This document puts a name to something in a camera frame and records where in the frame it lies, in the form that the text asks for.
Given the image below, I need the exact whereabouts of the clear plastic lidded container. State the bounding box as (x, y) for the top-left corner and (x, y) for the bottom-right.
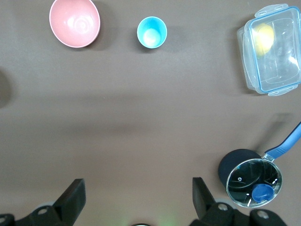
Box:
(237, 3), (301, 97)

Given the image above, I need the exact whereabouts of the glass lid with blue knob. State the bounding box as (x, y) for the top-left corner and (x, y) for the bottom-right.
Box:
(226, 158), (282, 209)

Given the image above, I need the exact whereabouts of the brown table mat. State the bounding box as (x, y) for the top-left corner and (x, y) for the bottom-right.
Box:
(0, 0), (301, 226)

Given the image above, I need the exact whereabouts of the light blue cup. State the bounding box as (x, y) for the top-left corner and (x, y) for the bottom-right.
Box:
(137, 16), (168, 49)

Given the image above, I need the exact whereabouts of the yellow lemon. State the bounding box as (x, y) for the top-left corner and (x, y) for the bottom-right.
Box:
(253, 24), (275, 59)

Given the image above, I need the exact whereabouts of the pink bowl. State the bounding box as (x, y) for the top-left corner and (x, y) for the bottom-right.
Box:
(49, 0), (101, 48)

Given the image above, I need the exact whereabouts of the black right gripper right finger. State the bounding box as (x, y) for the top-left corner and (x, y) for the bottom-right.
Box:
(189, 177), (286, 226)

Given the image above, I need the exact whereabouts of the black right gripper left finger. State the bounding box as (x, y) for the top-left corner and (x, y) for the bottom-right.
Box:
(14, 178), (87, 226)

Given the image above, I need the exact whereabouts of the black saucepan with blue handle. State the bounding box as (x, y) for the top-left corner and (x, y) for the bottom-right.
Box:
(218, 121), (301, 209)

